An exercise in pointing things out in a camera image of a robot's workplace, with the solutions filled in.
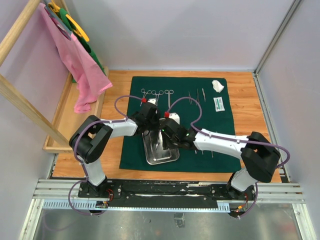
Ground pink cloth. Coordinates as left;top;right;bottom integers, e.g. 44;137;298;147
38;3;113;114

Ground green garment on hanger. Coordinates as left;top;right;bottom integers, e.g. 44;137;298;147
58;8;106;74

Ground steel tweezers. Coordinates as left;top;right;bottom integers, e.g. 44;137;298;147
188;91;193;105
201;88;206;102
196;88;200;103

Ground grey hanger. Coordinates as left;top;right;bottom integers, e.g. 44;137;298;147
44;1;72;40

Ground steel instrument tray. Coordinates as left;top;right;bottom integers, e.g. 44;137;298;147
142;131;180;165

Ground yellow hanger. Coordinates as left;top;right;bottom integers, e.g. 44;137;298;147
47;0;90;43

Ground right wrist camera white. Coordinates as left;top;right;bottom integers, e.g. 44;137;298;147
169;112;180;124

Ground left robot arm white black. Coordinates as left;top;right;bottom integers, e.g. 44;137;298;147
69;102;160;198

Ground purple cable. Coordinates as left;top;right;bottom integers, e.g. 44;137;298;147
163;96;291;218
67;94;147;216

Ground wooden rack frame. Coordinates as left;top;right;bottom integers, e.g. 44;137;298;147
0;0;110;154

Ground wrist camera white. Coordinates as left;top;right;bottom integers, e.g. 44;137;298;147
147;98;157;105
169;112;180;124

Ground blue suture packet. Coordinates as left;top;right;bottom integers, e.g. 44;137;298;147
213;97;225;112

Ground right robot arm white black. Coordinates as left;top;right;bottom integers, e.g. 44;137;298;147
159;118;281;200

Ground steel forceps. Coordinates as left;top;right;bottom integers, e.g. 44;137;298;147
151;90;164;102
140;88;152;99

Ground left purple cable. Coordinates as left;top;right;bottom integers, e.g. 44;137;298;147
67;94;147;216

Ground dark green surgical cloth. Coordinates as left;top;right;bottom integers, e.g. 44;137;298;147
119;76;241;173

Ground steel surgical scissors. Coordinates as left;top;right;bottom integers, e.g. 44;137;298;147
164;89;174;108

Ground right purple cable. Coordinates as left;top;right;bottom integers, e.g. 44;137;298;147
163;96;291;218

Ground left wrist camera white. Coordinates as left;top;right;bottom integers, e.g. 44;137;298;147
147;98;157;105

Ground white gauze roll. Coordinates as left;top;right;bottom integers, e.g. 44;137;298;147
211;80;225;93

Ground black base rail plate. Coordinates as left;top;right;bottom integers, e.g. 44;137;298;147
77;179;256;209

